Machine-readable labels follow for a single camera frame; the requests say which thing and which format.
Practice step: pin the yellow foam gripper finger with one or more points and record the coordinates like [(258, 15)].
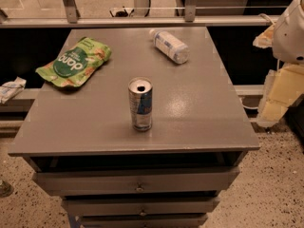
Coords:
[(281, 89)]

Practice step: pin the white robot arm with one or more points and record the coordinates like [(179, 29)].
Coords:
[(286, 36)]

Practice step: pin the silver blue redbull can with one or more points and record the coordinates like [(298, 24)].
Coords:
[(140, 101)]

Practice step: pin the white plastic bottle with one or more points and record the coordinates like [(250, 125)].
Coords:
[(170, 45)]

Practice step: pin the middle grey drawer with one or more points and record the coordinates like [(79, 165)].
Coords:
[(141, 207)]

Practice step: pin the grey drawer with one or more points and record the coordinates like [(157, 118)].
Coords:
[(141, 207), (138, 181), (149, 221)]

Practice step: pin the grey drawer cabinet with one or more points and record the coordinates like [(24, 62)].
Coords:
[(145, 143)]

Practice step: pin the bottom grey drawer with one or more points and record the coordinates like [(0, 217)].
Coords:
[(149, 221)]

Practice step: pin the top grey drawer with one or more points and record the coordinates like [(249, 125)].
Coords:
[(138, 181)]

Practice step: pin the green snack bag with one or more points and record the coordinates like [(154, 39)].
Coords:
[(74, 67)]

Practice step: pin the white wrapped packet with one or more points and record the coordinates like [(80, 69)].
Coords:
[(10, 89)]

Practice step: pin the metal railing frame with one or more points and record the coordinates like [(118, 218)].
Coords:
[(23, 14)]

